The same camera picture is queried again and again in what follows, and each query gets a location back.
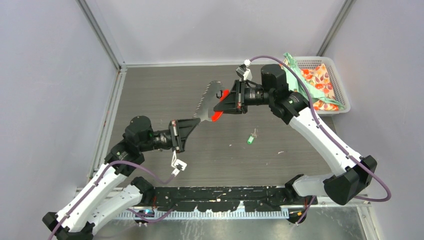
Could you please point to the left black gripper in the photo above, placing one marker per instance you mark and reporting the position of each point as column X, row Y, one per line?
column 179, row 130

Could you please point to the key with green tag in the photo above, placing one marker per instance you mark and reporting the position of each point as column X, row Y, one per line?
column 252, row 137

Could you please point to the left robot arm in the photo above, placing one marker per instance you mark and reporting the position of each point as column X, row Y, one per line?
column 89, row 211

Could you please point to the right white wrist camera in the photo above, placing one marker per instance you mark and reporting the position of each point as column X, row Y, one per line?
column 244, row 72

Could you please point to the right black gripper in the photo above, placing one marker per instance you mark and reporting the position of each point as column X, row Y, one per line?
column 235, row 102

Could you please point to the white slotted cable duct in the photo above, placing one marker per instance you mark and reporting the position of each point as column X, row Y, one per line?
column 240, row 213

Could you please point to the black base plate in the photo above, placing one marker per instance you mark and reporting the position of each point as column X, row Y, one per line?
column 222, row 198

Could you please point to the orange patterned cloth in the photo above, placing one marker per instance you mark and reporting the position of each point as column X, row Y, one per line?
column 322, row 90

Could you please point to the red handled metal keyring holder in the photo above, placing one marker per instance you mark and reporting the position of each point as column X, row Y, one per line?
column 204, row 110

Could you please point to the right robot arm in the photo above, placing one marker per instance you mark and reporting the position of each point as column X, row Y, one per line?
column 350, row 172

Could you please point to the white plastic basket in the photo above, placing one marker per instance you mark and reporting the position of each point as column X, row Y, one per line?
column 309, row 62

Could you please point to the green cloth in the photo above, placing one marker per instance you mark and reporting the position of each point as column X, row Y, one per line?
column 291, row 79

